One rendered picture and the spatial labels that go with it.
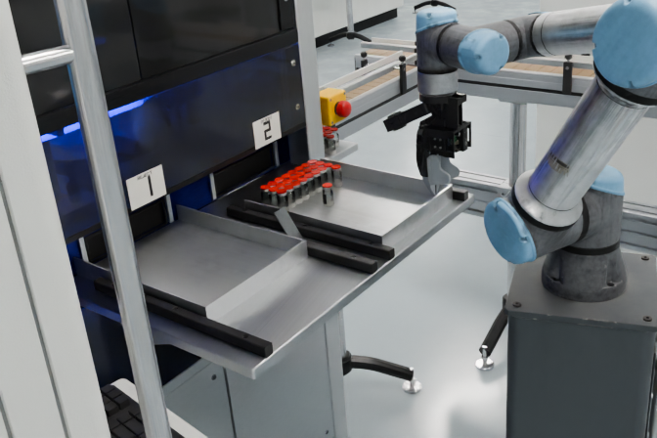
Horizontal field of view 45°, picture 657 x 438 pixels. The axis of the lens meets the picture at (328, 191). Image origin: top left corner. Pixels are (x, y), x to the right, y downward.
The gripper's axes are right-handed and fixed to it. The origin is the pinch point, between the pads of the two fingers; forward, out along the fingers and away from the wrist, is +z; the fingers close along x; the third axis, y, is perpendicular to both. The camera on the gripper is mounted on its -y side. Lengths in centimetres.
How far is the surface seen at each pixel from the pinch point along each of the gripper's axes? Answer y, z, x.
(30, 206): 20, -39, -95
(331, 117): -35.3, -5.4, 15.1
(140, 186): -36, -10, -43
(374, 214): -8.8, 4.6, -7.6
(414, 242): 4.0, 5.1, -13.7
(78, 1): 20, -54, -88
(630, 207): 14, 38, 88
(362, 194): -16.8, 4.5, -0.4
